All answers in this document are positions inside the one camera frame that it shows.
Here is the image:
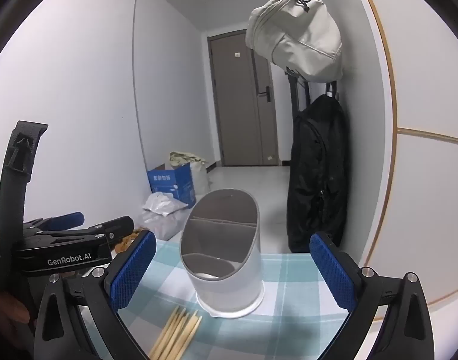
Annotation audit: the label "wooden chopstick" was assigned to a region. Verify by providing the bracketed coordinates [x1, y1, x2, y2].
[149, 306, 182, 360]
[174, 316, 203, 360]
[165, 310, 198, 359]
[157, 308, 187, 359]

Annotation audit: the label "person's left hand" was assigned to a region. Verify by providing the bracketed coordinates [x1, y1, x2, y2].
[0, 292, 30, 350]

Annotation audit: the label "grey plastic mail bags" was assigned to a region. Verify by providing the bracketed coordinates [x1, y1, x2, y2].
[136, 192, 191, 241]

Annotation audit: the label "blue cardboard box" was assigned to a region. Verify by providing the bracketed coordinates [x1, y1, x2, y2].
[148, 163, 196, 208]

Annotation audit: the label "white sack with cloth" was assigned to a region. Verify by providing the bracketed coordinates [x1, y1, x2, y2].
[169, 151, 210, 196]

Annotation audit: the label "white utensil holder cup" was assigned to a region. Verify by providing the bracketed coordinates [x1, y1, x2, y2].
[180, 189, 265, 319]

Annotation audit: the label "teal plaid tablecloth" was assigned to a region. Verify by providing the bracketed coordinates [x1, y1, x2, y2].
[80, 238, 356, 360]

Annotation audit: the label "black hanging backpack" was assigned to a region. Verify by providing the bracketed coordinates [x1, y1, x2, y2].
[287, 81, 349, 254]

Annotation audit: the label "grey brown door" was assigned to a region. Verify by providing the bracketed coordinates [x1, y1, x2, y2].
[208, 30, 279, 167]

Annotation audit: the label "white hanging bag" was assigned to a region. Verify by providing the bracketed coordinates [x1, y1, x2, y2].
[245, 0, 343, 84]

